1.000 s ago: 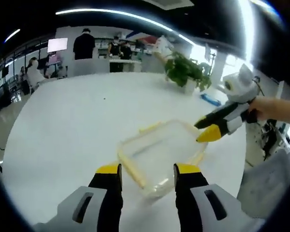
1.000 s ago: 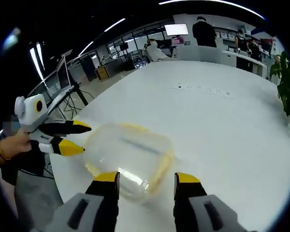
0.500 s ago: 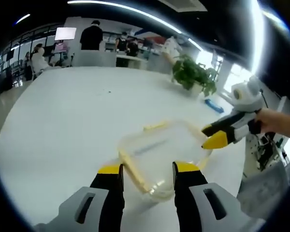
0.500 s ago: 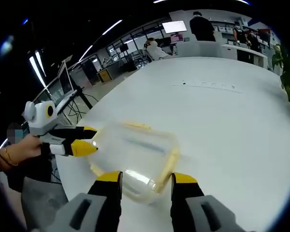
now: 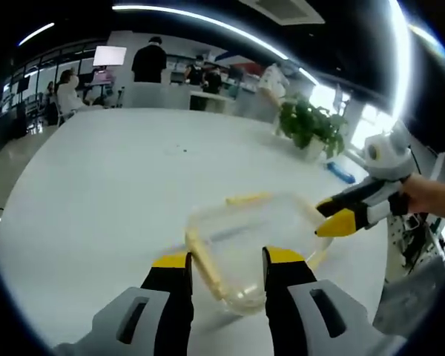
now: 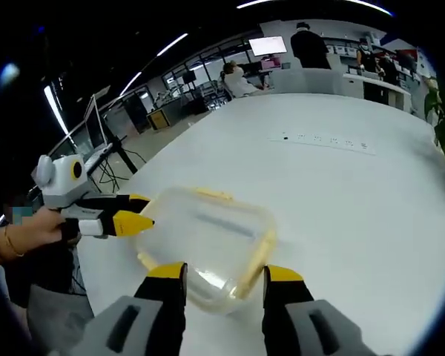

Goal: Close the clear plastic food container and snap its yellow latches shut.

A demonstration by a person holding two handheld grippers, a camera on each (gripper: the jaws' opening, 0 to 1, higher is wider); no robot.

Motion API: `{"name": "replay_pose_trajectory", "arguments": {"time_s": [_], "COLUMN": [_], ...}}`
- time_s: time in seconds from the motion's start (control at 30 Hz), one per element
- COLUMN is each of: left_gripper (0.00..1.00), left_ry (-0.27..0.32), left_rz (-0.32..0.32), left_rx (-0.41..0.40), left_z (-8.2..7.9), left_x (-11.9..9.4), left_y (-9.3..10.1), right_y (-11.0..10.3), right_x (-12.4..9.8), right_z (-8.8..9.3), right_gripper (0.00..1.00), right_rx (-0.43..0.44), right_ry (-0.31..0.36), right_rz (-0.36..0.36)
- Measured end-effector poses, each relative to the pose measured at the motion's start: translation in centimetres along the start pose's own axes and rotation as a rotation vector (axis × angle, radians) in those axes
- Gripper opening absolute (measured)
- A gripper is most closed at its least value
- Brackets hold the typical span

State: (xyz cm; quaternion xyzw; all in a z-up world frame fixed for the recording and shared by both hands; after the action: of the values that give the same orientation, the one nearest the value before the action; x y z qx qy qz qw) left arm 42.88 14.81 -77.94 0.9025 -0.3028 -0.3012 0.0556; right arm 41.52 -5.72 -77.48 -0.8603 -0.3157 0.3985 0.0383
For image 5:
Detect person's right hand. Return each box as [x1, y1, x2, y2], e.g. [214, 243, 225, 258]
[400, 174, 445, 223]

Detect clear plastic buckle container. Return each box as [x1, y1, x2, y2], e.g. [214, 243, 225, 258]
[185, 191, 337, 316]

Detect ceiling air conditioner vent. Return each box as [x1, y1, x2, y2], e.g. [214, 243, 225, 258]
[244, 0, 323, 23]

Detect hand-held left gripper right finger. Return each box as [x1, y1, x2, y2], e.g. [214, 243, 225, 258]
[262, 246, 398, 356]

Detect person's grey clothing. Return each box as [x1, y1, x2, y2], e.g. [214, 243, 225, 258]
[372, 255, 445, 337]

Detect white lit monitor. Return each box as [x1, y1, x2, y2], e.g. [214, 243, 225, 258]
[93, 45, 128, 68]

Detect blue wet wipes packet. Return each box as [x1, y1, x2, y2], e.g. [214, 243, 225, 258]
[328, 161, 357, 183]

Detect potted green plant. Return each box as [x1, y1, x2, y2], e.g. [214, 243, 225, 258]
[277, 92, 349, 161]

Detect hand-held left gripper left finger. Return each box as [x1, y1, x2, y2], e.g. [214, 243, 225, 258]
[53, 251, 194, 356]

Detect white equipment rack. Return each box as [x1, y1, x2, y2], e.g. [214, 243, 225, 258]
[387, 214, 445, 275]

